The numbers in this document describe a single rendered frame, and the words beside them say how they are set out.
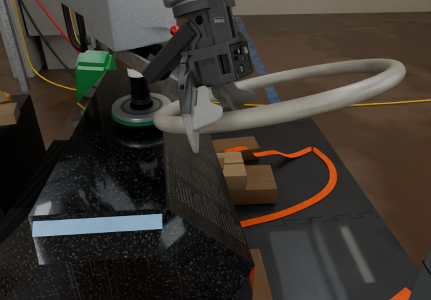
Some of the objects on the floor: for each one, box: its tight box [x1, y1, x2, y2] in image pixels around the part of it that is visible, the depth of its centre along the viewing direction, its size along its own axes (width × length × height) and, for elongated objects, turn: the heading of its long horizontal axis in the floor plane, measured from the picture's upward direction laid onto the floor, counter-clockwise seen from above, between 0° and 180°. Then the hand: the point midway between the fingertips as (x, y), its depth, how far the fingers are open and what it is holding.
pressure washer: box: [75, 48, 117, 103], centre depth 293 cm, size 35×35×87 cm
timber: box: [249, 249, 273, 300], centre depth 175 cm, size 30×12×12 cm, turn 6°
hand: (215, 138), depth 60 cm, fingers open, 14 cm apart
